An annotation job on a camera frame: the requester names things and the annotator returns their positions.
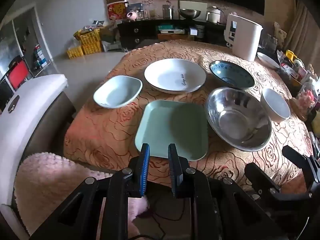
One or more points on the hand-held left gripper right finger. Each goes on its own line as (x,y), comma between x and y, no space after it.
(172,170)

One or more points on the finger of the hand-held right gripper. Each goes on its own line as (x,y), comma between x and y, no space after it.
(300,161)
(262,177)

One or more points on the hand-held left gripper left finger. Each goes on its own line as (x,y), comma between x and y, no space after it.
(145,170)

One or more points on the green square plate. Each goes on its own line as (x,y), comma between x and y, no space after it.
(172,127)

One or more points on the white bowl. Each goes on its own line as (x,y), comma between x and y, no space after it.
(275,105)

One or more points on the stainless steel bowl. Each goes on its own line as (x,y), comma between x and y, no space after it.
(237,120)

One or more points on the white oval dish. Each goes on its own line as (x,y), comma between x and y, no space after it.
(117,92)

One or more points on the blue patterned bowl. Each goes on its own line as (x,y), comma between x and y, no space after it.
(230,73)

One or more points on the rose patterned tablecloth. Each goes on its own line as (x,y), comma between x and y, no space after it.
(105,130)

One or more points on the glass flower dome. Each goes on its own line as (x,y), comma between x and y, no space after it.
(307,97)

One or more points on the cluttered storage tray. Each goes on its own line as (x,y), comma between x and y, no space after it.
(292,75)

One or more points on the pink fuzzy cushion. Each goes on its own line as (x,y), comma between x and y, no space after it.
(55,180)

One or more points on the tape roll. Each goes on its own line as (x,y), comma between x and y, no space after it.
(297,62)

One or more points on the small white plate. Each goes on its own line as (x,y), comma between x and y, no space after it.
(267,60)

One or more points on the yellow tape dispenser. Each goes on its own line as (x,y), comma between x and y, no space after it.
(290,54)

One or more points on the beige curtain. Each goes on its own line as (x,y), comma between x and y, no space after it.
(302,30)

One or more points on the wooden ornament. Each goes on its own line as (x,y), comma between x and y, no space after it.
(279,31)

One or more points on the yellow plastic crate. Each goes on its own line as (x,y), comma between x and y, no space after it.
(92,49)
(75,52)
(90,37)

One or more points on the white chair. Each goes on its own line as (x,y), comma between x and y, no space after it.
(22,120)

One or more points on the white tall appliance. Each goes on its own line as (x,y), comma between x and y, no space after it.
(246,37)

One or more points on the black cabinet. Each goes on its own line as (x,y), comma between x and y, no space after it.
(140,31)

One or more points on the small white box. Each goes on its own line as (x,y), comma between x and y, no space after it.
(194,31)

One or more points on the teal box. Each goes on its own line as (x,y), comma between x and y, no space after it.
(166,27)

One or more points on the glass shelf unit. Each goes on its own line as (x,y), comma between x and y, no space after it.
(41,60)

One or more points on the steel basin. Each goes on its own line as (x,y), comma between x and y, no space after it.
(189,13)

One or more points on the steel canister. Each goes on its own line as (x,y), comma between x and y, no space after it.
(168,12)

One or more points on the red chair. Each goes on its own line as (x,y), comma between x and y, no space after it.
(18,73)

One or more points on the white rice cooker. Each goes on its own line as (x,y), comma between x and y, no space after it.
(214,15)

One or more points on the red gift box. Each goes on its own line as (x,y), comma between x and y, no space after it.
(116,11)

